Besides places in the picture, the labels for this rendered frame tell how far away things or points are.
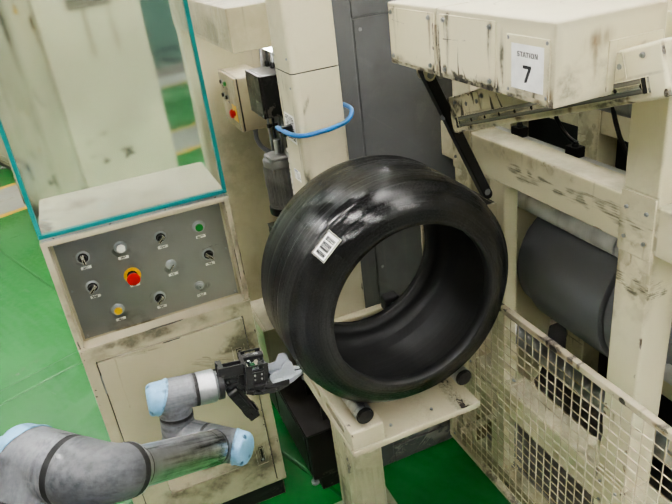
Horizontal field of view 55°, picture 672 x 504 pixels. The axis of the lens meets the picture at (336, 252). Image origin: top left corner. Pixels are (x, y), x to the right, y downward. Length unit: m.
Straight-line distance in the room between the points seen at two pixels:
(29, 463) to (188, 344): 1.06
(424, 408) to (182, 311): 0.87
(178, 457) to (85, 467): 0.20
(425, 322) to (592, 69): 0.87
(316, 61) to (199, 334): 0.99
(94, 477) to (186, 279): 1.08
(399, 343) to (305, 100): 0.70
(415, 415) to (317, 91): 0.87
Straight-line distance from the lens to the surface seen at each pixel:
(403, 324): 1.83
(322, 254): 1.33
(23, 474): 1.22
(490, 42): 1.32
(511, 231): 2.01
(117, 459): 1.17
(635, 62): 1.25
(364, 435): 1.65
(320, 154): 1.68
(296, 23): 1.60
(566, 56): 1.20
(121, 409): 2.27
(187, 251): 2.09
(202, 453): 1.36
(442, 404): 1.78
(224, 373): 1.50
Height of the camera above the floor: 1.97
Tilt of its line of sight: 27 degrees down
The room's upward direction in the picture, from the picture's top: 7 degrees counter-clockwise
